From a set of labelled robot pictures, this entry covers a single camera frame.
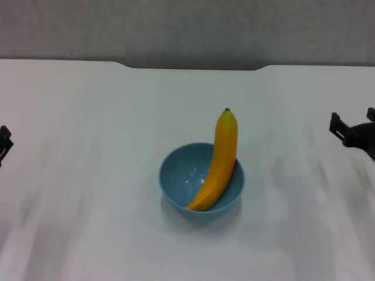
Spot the blue plastic bowl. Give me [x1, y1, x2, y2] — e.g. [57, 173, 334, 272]
[158, 142, 246, 222]

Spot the yellow banana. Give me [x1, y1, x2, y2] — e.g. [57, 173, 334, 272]
[185, 107, 239, 212]

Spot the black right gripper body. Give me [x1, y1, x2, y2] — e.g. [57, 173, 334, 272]
[342, 121, 375, 162]

